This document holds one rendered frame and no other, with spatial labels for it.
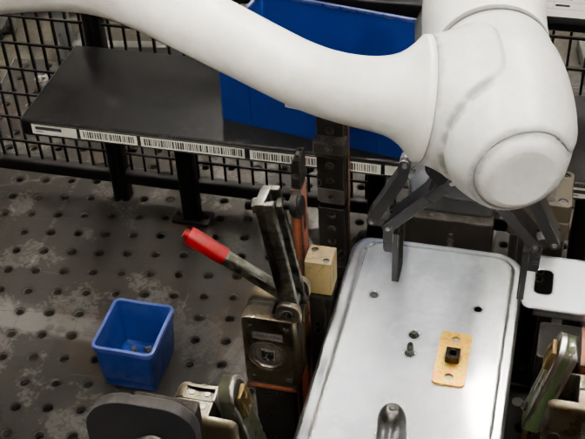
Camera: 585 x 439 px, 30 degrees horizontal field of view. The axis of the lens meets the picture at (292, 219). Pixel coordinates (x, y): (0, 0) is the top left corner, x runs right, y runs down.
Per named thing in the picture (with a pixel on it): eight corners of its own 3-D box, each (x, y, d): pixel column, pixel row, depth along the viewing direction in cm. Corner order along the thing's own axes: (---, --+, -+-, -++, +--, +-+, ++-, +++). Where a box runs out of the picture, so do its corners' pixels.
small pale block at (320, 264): (335, 455, 155) (331, 266, 132) (312, 450, 156) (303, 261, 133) (340, 435, 158) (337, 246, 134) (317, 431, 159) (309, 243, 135)
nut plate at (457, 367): (464, 388, 125) (464, 381, 124) (430, 383, 125) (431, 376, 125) (473, 336, 131) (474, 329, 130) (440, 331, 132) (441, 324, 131)
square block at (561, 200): (542, 395, 162) (573, 207, 139) (488, 386, 164) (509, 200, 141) (547, 355, 168) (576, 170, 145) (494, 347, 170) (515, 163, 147)
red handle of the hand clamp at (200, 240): (299, 309, 126) (182, 238, 123) (289, 319, 127) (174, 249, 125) (307, 285, 129) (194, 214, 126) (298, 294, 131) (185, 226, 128)
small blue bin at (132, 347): (158, 397, 165) (151, 357, 159) (97, 387, 167) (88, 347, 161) (181, 346, 173) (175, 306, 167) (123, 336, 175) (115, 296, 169)
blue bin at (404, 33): (413, 163, 152) (416, 84, 144) (218, 119, 162) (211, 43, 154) (449, 100, 164) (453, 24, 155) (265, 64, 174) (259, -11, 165)
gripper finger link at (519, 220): (472, 163, 112) (483, 157, 111) (536, 234, 116) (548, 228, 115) (467, 186, 109) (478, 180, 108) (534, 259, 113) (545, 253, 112)
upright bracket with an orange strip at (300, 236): (312, 436, 158) (299, 161, 126) (302, 435, 158) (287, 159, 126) (316, 421, 160) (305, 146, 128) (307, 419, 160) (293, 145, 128)
